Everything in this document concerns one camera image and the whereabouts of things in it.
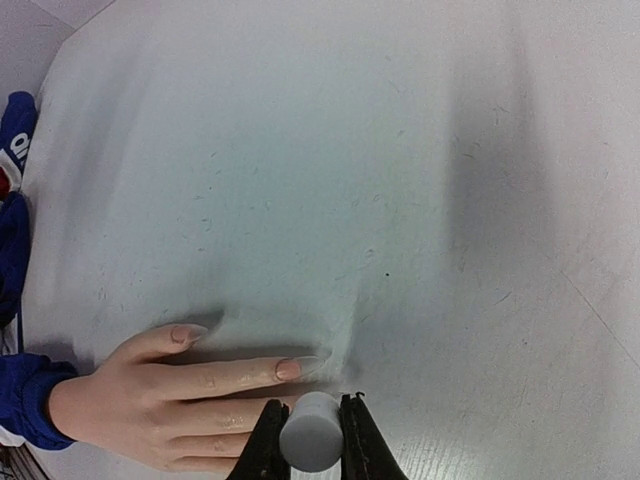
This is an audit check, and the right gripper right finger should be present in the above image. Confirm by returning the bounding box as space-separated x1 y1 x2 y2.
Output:
339 392 408 480

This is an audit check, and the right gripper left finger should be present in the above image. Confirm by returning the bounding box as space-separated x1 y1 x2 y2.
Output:
226 399 291 480

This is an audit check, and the white nail polish cap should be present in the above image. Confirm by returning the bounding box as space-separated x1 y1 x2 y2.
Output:
279 391 344 473

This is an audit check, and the mannequin hand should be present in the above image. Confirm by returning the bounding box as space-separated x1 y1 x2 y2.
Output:
46 324 323 473

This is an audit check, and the blue white red jacket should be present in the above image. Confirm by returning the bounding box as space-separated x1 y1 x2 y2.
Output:
1 91 78 451

